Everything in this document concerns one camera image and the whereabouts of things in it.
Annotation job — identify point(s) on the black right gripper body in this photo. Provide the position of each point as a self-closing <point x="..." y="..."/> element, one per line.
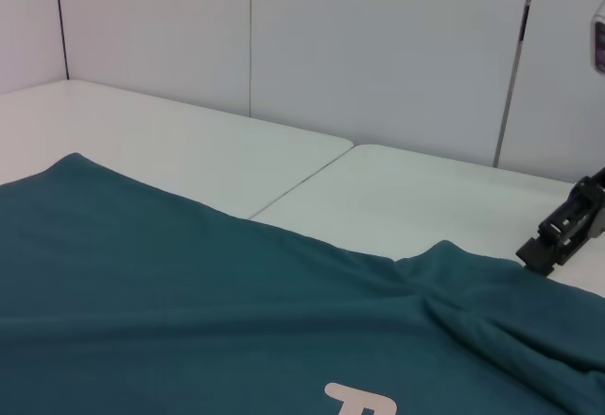
<point x="598" y="197"/>

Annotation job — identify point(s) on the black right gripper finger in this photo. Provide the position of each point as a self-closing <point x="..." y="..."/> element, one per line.
<point x="543" y="252"/>

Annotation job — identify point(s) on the teal t-shirt with white print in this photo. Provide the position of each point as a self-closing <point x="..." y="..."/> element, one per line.
<point x="236" y="301"/>

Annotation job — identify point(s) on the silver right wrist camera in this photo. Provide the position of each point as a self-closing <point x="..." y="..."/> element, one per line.
<point x="599" y="37"/>

